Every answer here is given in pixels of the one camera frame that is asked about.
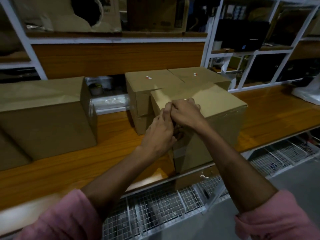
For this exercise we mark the person's right hand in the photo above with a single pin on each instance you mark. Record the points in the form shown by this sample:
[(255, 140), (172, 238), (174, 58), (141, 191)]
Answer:
[(187, 114)]

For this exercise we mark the person's left hand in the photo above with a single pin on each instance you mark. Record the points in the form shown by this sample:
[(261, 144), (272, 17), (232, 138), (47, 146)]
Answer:
[(157, 139)]

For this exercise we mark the person's left forearm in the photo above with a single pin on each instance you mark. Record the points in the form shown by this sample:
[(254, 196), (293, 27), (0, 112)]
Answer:
[(117, 179)]

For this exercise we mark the person's right forearm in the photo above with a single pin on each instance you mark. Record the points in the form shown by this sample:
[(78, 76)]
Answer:
[(237, 172)]

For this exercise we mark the dark brown cardboard box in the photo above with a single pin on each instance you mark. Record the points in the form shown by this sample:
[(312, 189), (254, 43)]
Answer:
[(155, 14)]

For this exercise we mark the Pico box with hole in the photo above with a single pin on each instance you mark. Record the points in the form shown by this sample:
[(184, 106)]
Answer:
[(50, 17)]

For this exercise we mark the white plastic pack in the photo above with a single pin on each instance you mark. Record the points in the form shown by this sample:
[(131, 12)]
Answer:
[(110, 102)]

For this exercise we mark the white tape roll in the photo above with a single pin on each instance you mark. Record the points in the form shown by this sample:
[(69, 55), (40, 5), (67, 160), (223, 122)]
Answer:
[(95, 90)]

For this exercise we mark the white metal shelf rack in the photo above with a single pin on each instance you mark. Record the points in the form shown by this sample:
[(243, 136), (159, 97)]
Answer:
[(35, 54), (250, 53)]

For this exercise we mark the wooden drawer panel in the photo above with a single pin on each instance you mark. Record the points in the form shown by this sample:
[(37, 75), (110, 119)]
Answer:
[(117, 59)]

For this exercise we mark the black printer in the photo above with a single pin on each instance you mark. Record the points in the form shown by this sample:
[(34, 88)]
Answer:
[(242, 34)]

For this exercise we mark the pink left shirt sleeve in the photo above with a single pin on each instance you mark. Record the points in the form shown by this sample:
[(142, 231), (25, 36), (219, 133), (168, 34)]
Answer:
[(62, 217)]

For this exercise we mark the pink shirt sleeve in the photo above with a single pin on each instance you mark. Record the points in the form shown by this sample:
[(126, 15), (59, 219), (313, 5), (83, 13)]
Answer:
[(280, 219), (62, 217)]

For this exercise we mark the white plastic machine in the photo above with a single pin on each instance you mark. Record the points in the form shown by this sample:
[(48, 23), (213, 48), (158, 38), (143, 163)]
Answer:
[(308, 92)]

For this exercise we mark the pink right shirt sleeve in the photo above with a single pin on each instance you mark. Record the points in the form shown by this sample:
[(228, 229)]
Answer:
[(280, 219)]

